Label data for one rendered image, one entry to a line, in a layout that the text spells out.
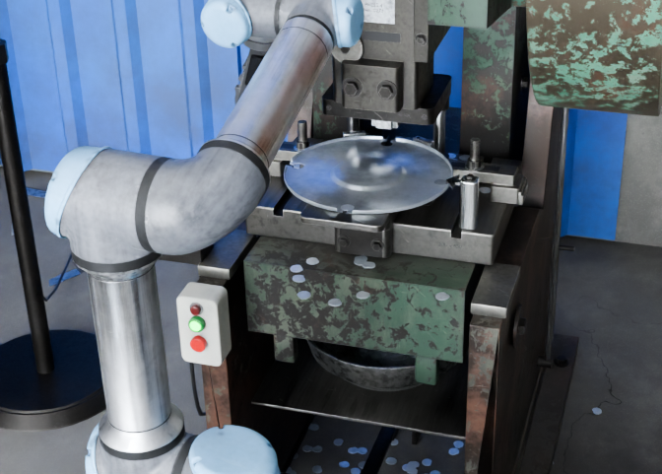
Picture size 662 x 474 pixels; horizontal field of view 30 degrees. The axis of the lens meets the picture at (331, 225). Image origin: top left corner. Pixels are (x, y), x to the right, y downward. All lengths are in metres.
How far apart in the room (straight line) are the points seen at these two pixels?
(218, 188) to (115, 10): 2.21
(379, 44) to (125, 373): 0.75
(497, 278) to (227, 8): 0.69
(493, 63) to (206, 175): 0.98
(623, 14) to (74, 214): 0.74
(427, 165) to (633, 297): 1.27
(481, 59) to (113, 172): 1.01
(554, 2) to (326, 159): 0.66
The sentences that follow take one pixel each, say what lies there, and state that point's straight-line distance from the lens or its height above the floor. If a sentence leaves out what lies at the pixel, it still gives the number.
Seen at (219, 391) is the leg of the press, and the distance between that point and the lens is 2.25.
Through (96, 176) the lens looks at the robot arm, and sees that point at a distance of 1.48.
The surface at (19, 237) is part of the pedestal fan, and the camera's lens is 2.82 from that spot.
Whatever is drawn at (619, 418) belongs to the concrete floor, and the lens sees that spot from 2.88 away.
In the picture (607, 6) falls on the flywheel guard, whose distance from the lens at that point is 1.66.
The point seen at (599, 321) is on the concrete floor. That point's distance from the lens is 3.19.
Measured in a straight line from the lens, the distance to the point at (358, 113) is 2.14.
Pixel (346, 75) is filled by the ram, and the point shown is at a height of 0.95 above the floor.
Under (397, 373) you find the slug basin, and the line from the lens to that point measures 2.29.
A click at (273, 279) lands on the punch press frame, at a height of 0.62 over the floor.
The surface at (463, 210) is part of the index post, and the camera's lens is 2.09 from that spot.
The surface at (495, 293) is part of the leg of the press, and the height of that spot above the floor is 0.64.
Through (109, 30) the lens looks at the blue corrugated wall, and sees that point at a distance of 3.69.
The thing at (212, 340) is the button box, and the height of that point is 0.55.
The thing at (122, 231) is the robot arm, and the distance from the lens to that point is 1.47.
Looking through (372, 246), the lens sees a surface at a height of 0.68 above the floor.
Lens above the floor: 1.73
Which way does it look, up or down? 29 degrees down
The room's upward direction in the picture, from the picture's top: 2 degrees counter-clockwise
